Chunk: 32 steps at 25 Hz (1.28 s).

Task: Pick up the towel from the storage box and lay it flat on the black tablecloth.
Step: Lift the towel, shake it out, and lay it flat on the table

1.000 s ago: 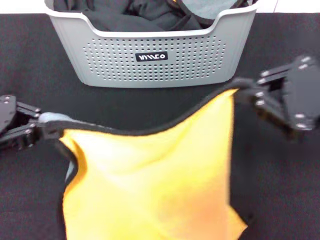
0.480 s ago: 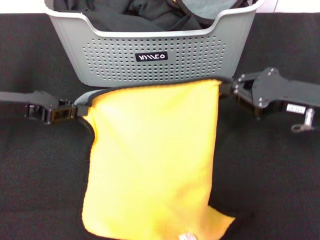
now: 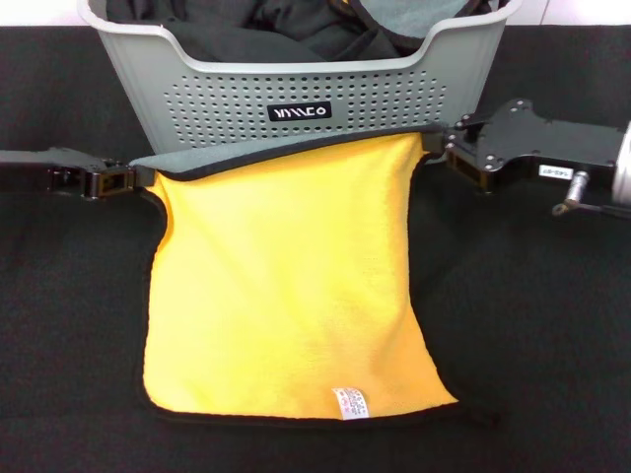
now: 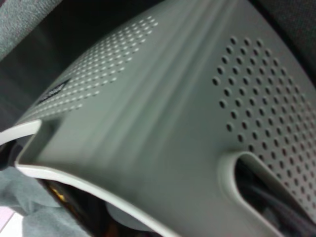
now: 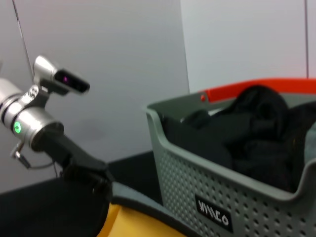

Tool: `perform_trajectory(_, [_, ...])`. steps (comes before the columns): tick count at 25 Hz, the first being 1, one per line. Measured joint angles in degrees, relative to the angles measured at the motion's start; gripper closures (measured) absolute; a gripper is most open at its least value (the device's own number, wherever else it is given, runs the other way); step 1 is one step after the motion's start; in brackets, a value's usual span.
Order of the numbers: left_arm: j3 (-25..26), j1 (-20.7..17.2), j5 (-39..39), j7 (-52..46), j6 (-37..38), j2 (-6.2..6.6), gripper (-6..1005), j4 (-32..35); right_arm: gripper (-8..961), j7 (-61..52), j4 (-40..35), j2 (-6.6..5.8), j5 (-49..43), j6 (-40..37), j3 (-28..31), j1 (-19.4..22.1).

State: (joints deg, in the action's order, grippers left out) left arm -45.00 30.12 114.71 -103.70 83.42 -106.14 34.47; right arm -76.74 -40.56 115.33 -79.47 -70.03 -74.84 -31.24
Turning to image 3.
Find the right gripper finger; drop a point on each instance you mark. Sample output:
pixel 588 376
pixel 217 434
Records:
pixel 463 165
pixel 468 125

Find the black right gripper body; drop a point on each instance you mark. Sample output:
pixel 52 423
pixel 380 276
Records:
pixel 552 143

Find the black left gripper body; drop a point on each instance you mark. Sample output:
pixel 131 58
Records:
pixel 54 156

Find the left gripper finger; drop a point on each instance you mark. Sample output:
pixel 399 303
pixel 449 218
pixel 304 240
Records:
pixel 118 164
pixel 108 183

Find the yellow grey towel black trim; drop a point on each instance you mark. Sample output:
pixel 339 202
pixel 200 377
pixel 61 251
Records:
pixel 286 276

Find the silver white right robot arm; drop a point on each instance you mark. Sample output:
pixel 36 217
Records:
pixel 623 162

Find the grey perforated storage basket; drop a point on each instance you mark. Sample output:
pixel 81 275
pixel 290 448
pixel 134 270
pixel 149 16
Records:
pixel 246 93

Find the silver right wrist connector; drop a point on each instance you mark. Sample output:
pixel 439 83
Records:
pixel 578 186

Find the black cloth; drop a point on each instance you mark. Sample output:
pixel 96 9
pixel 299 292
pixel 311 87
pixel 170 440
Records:
pixel 222 34

